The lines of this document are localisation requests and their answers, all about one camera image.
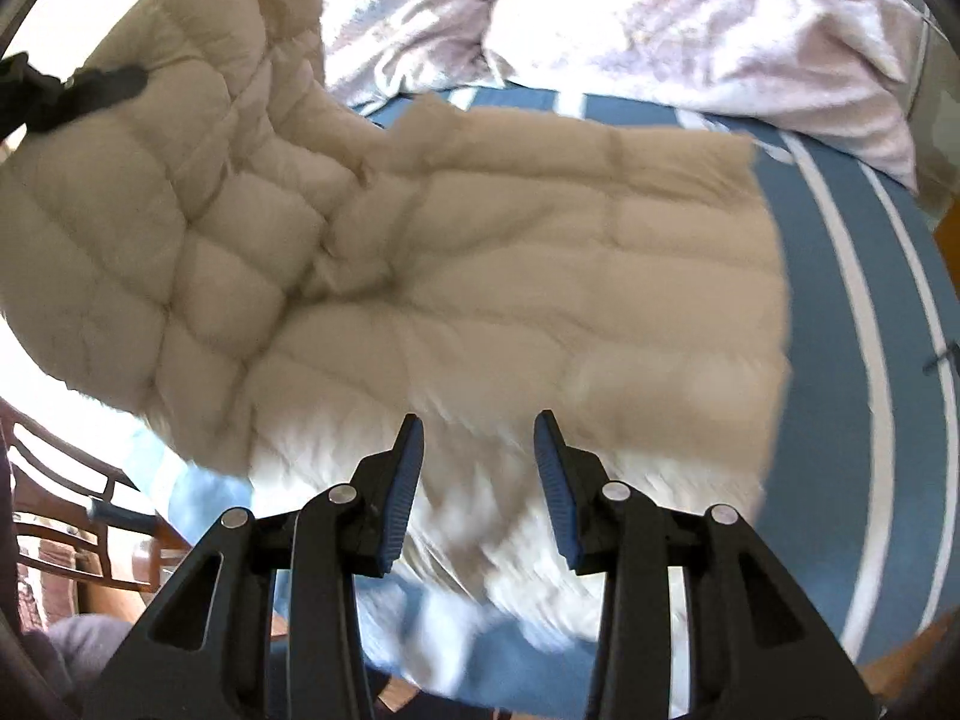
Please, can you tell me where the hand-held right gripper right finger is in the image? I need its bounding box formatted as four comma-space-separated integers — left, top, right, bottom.
533, 410, 878, 720

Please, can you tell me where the wooden chair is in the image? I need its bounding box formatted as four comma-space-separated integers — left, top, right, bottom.
0, 397, 190, 620

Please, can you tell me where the purple patterned pillow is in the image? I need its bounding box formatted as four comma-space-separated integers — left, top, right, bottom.
480, 0, 922, 194
322, 0, 512, 115

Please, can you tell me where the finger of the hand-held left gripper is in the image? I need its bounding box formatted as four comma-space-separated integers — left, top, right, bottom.
66, 65, 149, 117

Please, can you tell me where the beige quilted puffer jacket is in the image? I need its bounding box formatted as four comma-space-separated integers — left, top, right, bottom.
0, 0, 794, 702

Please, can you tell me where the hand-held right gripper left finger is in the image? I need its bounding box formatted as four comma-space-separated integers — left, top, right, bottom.
82, 414, 425, 720

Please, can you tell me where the blue striped bed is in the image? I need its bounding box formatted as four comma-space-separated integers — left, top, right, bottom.
127, 82, 960, 720

